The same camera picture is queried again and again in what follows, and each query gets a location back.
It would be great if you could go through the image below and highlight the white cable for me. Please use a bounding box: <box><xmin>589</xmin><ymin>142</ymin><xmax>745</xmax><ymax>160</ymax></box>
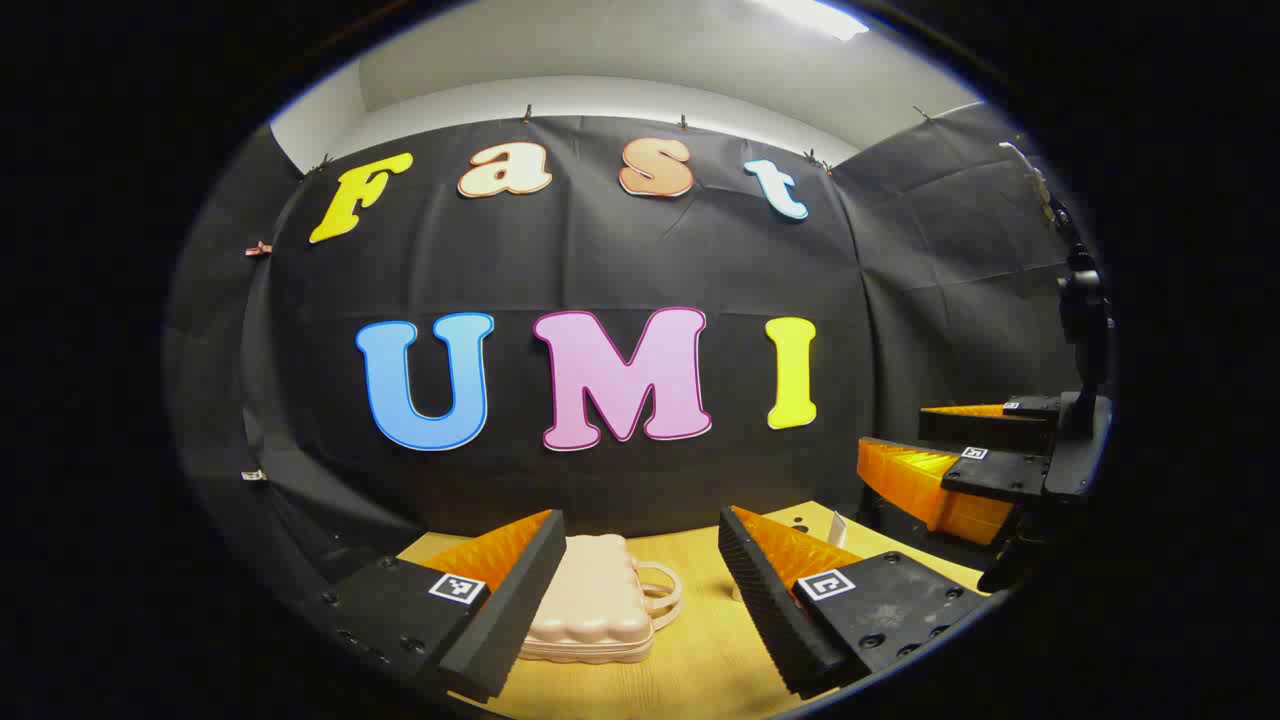
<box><xmin>998</xmin><ymin>140</ymin><xmax>1053</xmax><ymax>216</ymax></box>

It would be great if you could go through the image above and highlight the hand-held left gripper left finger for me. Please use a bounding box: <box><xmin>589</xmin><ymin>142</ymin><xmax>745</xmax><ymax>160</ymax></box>
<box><xmin>318</xmin><ymin>508</ymin><xmax>568</xmax><ymax>704</ymax></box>

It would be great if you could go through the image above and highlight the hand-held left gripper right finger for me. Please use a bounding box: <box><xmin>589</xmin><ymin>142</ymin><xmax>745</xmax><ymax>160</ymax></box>
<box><xmin>718</xmin><ymin>505</ymin><xmax>991</xmax><ymax>701</ymax></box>

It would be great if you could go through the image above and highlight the black backdrop cloth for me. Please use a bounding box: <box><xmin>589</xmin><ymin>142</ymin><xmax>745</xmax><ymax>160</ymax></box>
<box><xmin>165</xmin><ymin>100</ymin><xmax>1096</xmax><ymax>601</ymax></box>

